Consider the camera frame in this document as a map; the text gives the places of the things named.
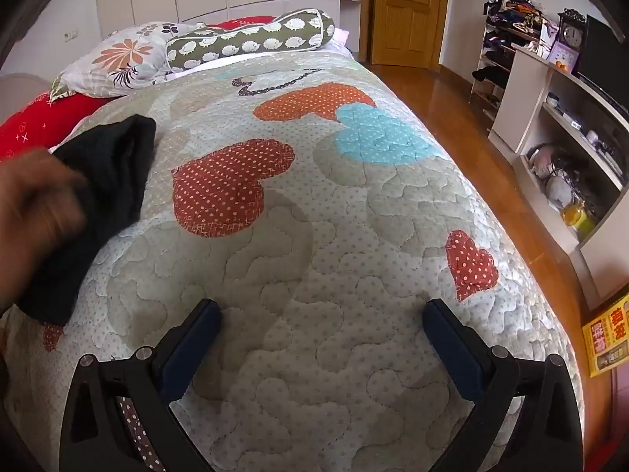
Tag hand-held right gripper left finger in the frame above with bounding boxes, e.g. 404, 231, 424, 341
59, 299, 222, 472

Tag ornate black clock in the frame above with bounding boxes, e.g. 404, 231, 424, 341
557, 8, 588, 52

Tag heart patterned quilt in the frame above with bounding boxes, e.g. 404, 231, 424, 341
0, 52, 585, 472

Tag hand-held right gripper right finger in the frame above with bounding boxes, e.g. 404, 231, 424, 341
423, 298, 585, 472

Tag person's left hand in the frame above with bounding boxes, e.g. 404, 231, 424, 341
0, 147, 96, 315

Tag white television cabinet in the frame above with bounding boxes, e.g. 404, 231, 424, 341
488, 42, 629, 310

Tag yellow cardboard box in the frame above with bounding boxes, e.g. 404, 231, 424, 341
581, 292, 629, 378

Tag black pants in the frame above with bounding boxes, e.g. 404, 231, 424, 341
17, 114, 158, 328

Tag wooden door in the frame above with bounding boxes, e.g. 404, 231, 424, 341
366, 0, 450, 70

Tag pile of colourful clutter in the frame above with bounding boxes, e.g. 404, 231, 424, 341
484, 0, 558, 37

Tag floral pillow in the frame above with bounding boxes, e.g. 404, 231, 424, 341
49, 20, 207, 100

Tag yellow green bottle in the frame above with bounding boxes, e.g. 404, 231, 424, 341
560, 199, 598, 239

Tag black television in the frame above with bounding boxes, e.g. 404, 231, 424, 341
575, 14, 629, 114

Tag red patterned pillow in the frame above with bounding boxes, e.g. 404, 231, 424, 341
0, 91, 116, 163
211, 16, 276, 31

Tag striped folded blanket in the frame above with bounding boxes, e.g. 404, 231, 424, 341
164, 8, 336, 72

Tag shoe rack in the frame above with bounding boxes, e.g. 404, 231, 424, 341
469, 20, 517, 123

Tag beige headboard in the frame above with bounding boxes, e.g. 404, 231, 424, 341
0, 73, 64, 126

